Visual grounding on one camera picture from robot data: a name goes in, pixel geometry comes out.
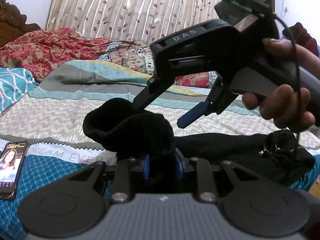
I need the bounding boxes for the black pants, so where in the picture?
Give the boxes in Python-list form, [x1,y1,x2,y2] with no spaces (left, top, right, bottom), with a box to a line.
[83,98,319,190]

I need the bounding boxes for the right hand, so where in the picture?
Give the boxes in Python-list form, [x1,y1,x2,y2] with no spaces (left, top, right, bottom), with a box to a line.
[242,38,319,133]

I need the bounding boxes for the dark red cloth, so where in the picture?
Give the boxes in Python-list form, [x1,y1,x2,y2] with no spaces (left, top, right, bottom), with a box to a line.
[289,22,319,57]

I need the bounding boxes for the beige leaf-print curtain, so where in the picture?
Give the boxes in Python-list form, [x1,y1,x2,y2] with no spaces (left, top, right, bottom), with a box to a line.
[46,0,220,44]

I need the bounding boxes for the patterned bed sheet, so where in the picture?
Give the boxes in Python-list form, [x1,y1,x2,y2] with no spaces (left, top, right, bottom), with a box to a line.
[0,60,320,240]

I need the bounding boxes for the red floral blanket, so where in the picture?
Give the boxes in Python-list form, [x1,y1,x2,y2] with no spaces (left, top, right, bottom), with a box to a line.
[0,27,218,88]

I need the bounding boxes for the smartphone with lit screen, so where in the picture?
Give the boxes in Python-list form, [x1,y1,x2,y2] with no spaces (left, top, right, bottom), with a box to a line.
[0,141,29,200]

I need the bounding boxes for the teal patterned pillow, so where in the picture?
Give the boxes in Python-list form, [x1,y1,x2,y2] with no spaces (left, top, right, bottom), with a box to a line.
[0,67,39,113]

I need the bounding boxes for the carved wooden headboard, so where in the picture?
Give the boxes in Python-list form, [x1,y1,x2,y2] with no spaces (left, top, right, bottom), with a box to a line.
[0,0,41,47]

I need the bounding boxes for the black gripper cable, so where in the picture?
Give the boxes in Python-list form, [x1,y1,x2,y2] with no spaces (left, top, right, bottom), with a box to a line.
[273,13,303,143]

